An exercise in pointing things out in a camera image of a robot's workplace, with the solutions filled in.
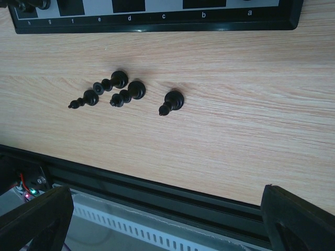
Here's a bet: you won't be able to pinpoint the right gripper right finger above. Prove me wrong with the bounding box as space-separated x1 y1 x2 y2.
261 185 334 250

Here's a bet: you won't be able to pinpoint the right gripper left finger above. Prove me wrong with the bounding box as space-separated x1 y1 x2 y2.
1 186 74 250

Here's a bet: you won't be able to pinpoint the black and silver chessboard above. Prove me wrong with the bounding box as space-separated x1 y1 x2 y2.
1 0 303 34

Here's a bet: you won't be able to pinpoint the grey slotted cable duct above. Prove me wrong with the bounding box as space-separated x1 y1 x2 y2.
70 206 236 251

